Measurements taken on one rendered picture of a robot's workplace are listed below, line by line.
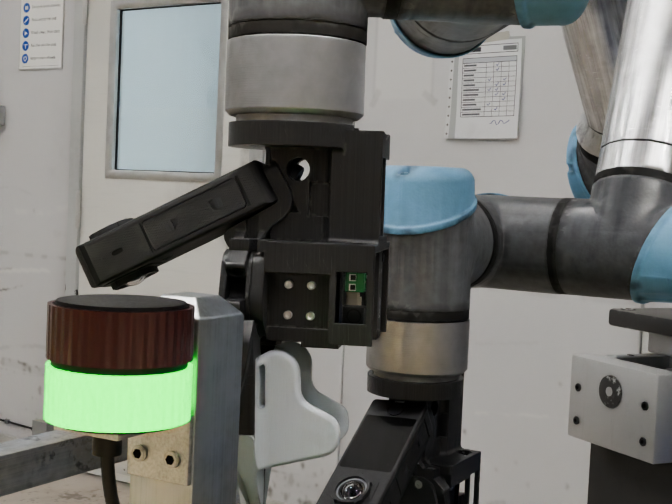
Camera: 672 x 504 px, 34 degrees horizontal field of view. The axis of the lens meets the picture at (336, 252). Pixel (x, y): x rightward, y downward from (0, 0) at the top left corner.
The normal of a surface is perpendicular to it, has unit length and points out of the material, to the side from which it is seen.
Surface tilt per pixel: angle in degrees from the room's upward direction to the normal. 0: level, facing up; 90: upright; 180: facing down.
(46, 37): 90
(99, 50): 90
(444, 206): 88
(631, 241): 78
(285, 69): 90
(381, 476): 34
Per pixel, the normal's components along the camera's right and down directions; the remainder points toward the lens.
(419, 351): -0.05, 0.05
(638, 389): -0.90, -0.02
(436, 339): 0.26, 0.07
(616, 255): -0.53, 0.10
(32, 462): 0.87, 0.07
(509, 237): -0.51, -0.18
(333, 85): 0.61, 0.06
